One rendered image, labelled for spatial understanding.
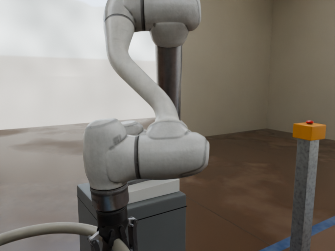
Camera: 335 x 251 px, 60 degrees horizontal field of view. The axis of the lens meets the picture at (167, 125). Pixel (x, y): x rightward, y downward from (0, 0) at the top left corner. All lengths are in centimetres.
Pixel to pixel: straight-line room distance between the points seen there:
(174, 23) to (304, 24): 685
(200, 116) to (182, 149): 602
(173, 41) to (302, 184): 115
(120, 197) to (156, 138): 16
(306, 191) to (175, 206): 79
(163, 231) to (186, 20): 90
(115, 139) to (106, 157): 4
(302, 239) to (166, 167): 141
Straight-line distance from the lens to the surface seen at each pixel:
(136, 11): 100
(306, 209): 188
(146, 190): 131
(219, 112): 701
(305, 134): 173
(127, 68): 83
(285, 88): 790
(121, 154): 64
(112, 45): 90
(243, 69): 749
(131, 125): 131
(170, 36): 102
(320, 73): 742
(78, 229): 87
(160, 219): 135
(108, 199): 69
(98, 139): 64
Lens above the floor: 133
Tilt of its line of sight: 9 degrees down
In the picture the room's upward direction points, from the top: straight up
